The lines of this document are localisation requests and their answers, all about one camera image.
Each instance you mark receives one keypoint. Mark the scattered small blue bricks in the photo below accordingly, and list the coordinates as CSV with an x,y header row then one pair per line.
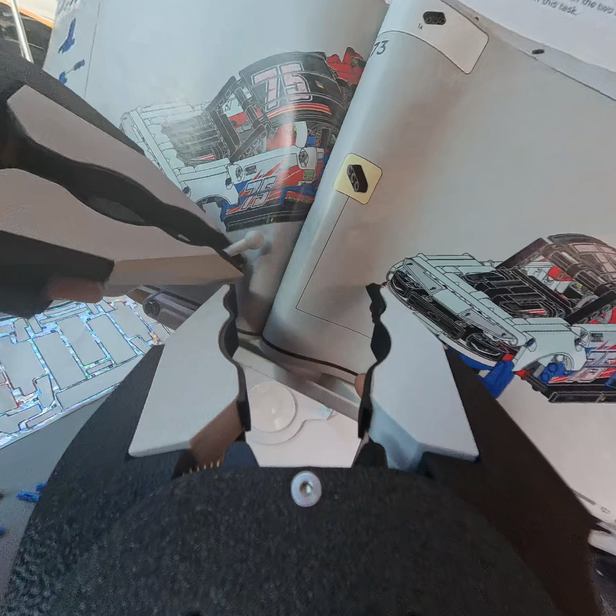
x,y
29,494

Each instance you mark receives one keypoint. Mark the printed white paper sheet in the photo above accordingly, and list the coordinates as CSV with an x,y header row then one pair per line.
x,y
505,19

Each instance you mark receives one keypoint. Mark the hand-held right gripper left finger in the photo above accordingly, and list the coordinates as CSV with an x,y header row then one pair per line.
x,y
192,385

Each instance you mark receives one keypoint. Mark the brick set instruction booklet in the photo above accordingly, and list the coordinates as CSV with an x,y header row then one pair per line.
x,y
433,192

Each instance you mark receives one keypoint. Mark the holographic sticker sheet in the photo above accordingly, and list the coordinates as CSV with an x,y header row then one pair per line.
x,y
72,356

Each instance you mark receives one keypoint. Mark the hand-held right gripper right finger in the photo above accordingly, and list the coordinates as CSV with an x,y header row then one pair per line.
x,y
423,399

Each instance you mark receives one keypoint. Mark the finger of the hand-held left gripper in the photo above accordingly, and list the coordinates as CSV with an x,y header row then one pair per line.
x,y
48,207
96,144

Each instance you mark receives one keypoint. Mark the white book stand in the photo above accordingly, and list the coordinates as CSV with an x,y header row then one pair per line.
x,y
288,433

